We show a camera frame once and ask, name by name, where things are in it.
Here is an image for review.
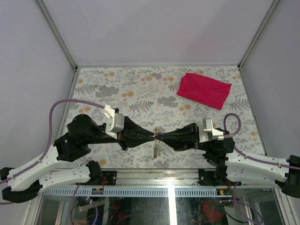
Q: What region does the pink folded cloth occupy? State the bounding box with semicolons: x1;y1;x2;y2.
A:
177;73;232;110

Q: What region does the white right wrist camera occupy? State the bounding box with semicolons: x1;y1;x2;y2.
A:
197;119;224;143

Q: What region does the aluminium mounting rail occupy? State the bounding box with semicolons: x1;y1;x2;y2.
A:
35;168;287;188

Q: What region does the white slotted cable duct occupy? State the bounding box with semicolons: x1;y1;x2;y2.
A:
43;186;232;197

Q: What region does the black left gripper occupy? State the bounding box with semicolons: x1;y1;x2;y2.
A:
87;117;158;151

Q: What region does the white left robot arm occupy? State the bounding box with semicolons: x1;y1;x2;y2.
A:
0;114;155;204

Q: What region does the metal key organiser with rings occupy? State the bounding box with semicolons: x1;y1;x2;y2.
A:
153;127;161;158

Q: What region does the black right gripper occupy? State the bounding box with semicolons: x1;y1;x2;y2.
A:
156;122;212;152

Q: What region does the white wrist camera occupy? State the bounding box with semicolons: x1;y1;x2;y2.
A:
104;105;125;140
197;119;224;143

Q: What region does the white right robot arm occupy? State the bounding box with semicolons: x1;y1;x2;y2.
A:
155;120;300;198

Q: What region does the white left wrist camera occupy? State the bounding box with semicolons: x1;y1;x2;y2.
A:
104;105;125;140

